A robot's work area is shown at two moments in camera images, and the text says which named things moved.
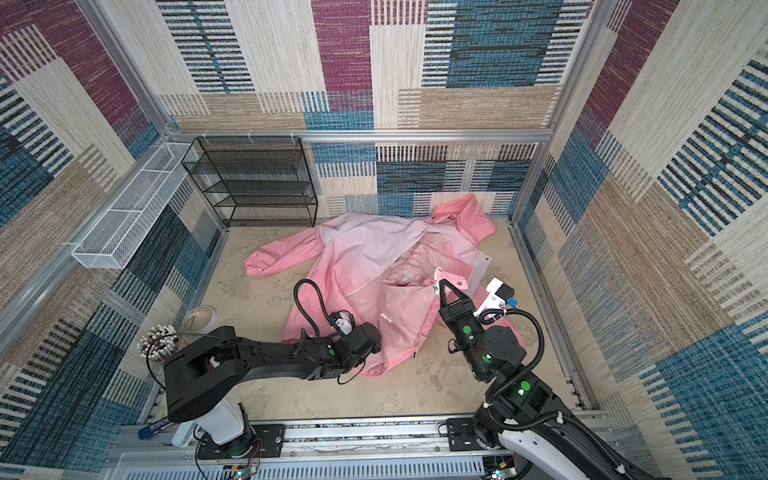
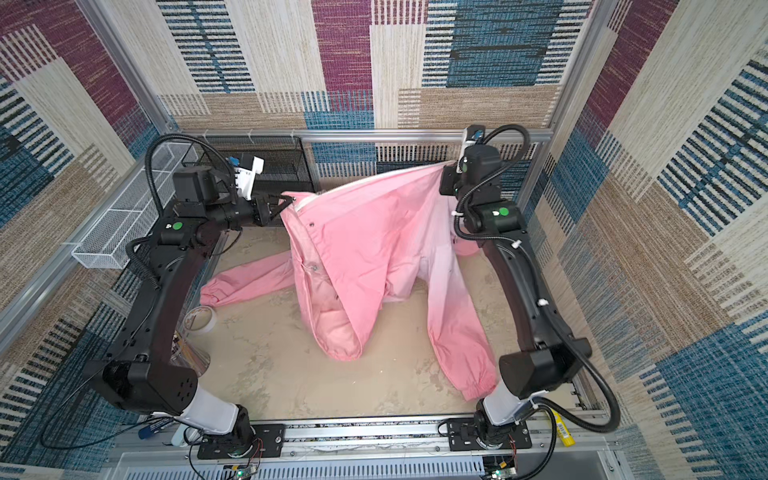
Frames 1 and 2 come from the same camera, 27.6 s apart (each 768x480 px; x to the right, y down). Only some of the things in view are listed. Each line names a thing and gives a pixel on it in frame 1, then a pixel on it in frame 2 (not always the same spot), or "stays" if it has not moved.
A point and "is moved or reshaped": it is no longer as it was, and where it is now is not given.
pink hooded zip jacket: x=388 y=270 is moved or reshaped
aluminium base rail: x=358 y=448 stays
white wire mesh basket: x=121 y=231 stays
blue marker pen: x=148 y=431 stays
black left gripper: x=379 y=333 → x=260 y=205
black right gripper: x=454 y=310 → x=448 y=175
